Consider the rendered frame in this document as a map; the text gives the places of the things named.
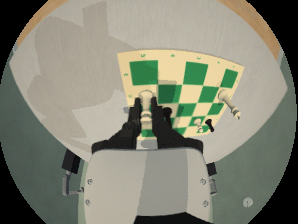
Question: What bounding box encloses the green and cream chessboard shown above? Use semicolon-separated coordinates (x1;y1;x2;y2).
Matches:
117;49;244;137

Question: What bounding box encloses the white chess piece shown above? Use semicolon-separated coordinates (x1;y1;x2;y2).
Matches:
218;90;241;120
138;90;154;125

